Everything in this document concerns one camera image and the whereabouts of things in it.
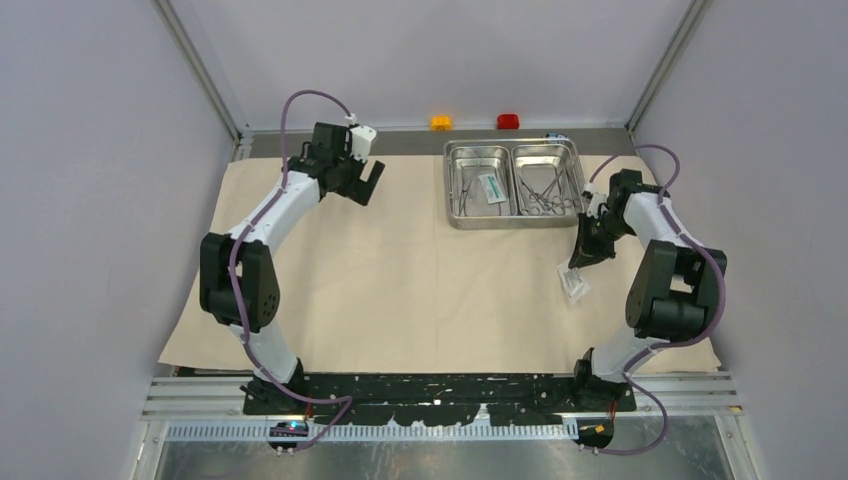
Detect steel scissors pile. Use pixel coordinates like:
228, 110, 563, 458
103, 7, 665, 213
517, 165, 575, 217

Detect green white sterile packet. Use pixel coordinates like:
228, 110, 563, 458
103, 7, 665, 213
478, 173, 508, 205

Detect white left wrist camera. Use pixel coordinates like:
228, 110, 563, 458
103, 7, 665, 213
345, 113, 378, 164

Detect cream cloth wrap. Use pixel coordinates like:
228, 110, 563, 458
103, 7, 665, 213
157, 154, 722, 376

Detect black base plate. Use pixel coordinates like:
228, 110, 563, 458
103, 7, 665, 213
240, 373, 636, 427

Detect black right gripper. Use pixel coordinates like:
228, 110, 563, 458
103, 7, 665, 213
570, 211, 633, 270

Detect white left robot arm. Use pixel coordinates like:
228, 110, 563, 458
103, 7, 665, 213
199, 120, 385, 414

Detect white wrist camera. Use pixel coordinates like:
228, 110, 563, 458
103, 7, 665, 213
345, 113, 378, 164
581, 190, 607, 218

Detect steel forceps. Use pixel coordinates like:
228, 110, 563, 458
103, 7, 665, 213
457, 159, 480, 217

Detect red block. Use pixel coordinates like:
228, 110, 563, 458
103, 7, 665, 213
496, 113, 520, 130

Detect steel mesh instrument tray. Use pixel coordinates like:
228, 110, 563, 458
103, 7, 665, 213
443, 136, 585, 230

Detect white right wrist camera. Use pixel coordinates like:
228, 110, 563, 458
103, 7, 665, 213
581, 190, 607, 218

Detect yellow block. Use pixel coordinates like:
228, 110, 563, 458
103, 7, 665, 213
429, 115, 453, 131

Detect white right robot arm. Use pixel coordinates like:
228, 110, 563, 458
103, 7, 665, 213
567, 169, 727, 411

